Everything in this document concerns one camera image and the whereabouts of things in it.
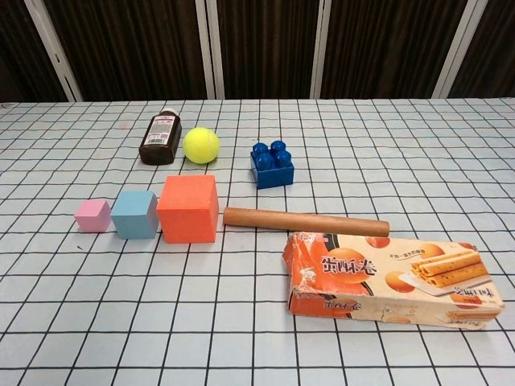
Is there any wooden rolling pin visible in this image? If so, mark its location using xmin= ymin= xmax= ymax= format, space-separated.
xmin=223 ymin=207 xmax=390 ymax=238

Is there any orange egg roll box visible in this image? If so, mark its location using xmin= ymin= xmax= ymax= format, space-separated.
xmin=282 ymin=232 xmax=505 ymax=332

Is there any light blue foam cube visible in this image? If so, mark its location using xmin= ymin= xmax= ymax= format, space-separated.
xmin=110 ymin=190 xmax=159 ymax=240

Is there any small pink foam cube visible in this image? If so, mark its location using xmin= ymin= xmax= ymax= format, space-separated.
xmin=74 ymin=199 xmax=112 ymax=233

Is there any yellow tennis ball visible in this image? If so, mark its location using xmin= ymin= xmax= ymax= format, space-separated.
xmin=183 ymin=127 xmax=220 ymax=164

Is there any brown medicine bottle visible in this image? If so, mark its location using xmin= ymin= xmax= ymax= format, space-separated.
xmin=138 ymin=108 xmax=183 ymax=166

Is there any large orange foam cube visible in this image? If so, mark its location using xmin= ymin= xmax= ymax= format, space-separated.
xmin=156 ymin=175 xmax=220 ymax=245

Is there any checked light blue tablecloth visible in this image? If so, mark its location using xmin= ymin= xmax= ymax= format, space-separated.
xmin=0 ymin=97 xmax=515 ymax=386

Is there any dark blue studded brick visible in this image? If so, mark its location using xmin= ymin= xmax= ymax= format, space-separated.
xmin=249 ymin=139 xmax=296 ymax=190

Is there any white double screen frame post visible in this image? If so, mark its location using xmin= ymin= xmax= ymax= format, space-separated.
xmin=195 ymin=0 xmax=226 ymax=100

